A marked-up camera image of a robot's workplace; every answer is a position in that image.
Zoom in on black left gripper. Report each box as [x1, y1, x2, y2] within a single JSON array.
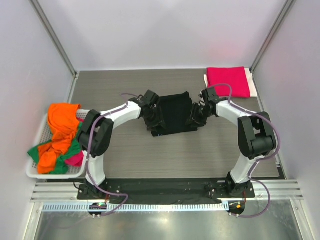
[[142, 106, 166, 132]]

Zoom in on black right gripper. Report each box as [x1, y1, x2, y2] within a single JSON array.
[[185, 102, 213, 129]]

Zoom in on black t-shirt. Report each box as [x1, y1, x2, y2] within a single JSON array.
[[151, 91, 198, 137]]

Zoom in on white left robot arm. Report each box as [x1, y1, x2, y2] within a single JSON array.
[[77, 90, 165, 200]]

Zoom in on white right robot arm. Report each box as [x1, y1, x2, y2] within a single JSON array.
[[186, 87, 279, 198]]

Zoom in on folded pink t-shirt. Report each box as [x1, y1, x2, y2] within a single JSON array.
[[206, 66, 251, 99]]

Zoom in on folded white t-shirt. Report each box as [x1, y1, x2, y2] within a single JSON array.
[[203, 67, 258, 99]]

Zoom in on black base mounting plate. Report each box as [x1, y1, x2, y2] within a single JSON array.
[[77, 178, 255, 205]]

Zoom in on pink t-shirt in basket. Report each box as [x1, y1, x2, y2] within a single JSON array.
[[63, 132, 84, 167]]

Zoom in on orange t-shirt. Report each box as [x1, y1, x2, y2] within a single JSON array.
[[37, 102, 82, 174]]

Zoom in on green t-shirt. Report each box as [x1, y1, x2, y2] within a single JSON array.
[[27, 120, 84, 175]]

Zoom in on white plastic laundry basket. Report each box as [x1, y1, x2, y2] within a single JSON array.
[[26, 109, 91, 180]]

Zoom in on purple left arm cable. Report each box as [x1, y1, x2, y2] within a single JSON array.
[[84, 92, 130, 216]]

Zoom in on white slotted cable duct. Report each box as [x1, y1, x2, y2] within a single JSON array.
[[42, 201, 229, 213]]

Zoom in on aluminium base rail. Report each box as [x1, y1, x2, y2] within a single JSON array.
[[31, 179, 304, 202]]

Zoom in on right aluminium frame post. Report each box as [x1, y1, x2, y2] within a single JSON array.
[[250, 0, 296, 73]]

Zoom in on aluminium frame post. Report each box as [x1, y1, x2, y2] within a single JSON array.
[[29, 0, 77, 79], [250, 0, 296, 73]]

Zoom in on left aluminium frame post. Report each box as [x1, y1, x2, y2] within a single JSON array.
[[29, 0, 77, 79]]

